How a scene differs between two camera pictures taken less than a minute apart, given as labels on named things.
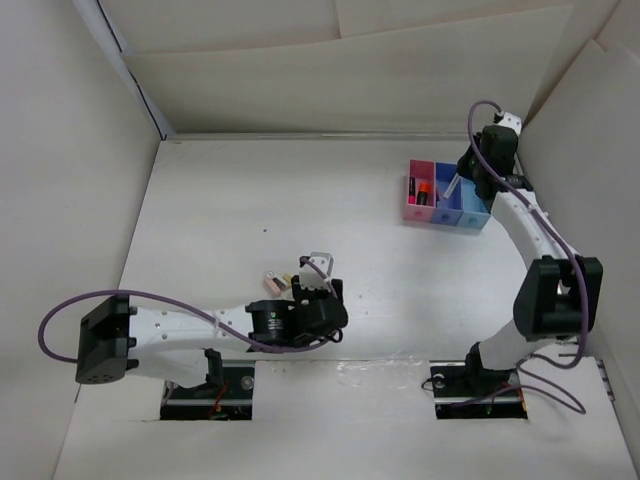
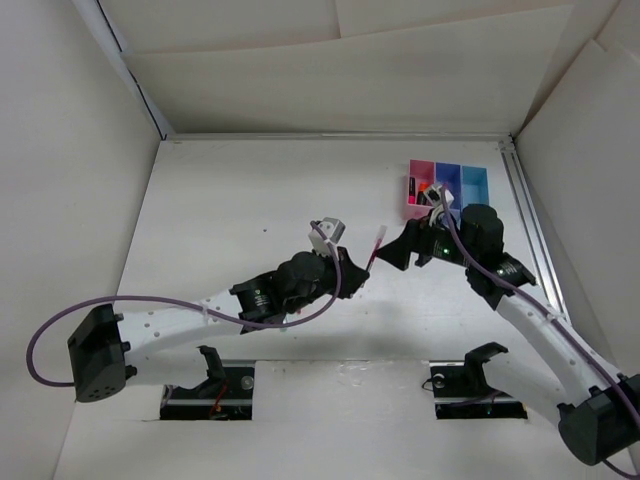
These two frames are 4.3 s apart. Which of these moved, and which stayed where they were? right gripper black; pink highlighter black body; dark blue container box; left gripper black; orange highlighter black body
Moved: right gripper black; left gripper black
Stayed: orange highlighter black body; pink highlighter black body; dark blue container box
